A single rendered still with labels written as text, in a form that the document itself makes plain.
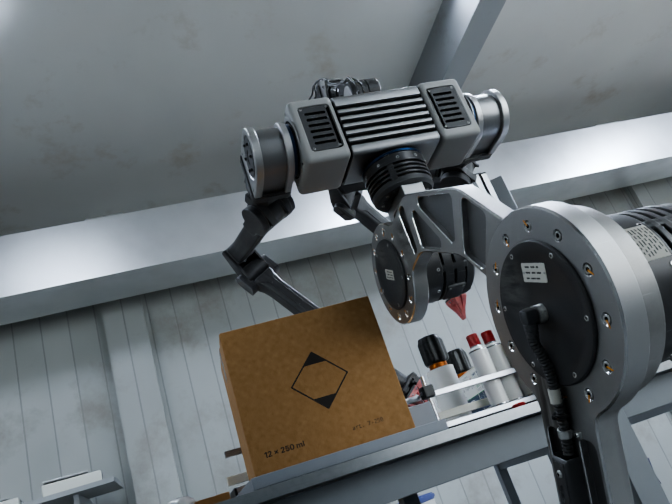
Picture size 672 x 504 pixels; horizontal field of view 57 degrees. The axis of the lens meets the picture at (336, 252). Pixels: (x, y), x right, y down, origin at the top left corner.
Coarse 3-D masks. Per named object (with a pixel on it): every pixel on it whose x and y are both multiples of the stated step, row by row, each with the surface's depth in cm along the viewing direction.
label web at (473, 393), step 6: (468, 372) 218; (474, 372) 213; (462, 378) 224; (468, 378) 219; (474, 378) 214; (468, 390) 221; (474, 390) 216; (480, 390) 212; (468, 396) 222; (474, 396) 218; (480, 396) 213; (468, 402) 224; (480, 408) 215; (486, 408) 210
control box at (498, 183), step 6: (492, 180) 179; (498, 180) 179; (492, 186) 179; (498, 186) 178; (504, 186) 178; (498, 192) 178; (504, 192) 177; (498, 198) 177; (504, 198) 177; (510, 198) 176; (504, 204) 176; (510, 204) 176
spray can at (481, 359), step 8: (472, 336) 171; (472, 344) 171; (480, 344) 171; (472, 352) 170; (480, 352) 169; (488, 352) 170; (472, 360) 170; (480, 360) 168; (488, 360) 168; (480, 368) 168; (488, 368) 167; (480, 376) 168; (488, 384) 166; (496, 384) 165; (488, 392) 165; (496, 392) 164; (504, 392) 165; (488, 400) 166; (496, 400) 164; (504, 400) 164
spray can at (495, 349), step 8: (488, 336) 173; (488, 344) 172; (496, 344) 171; (496, 352) 170; (504, 352) 172; (496, 360) 170; (504, 360) 170; (496, 368) 170; (504, 368) 169; (504, 376) 168; (512, 376) 168; (504, 384) 168; (512, 384) 167; (512, 392) 166; (520, 392) 167; (512, 400) 166
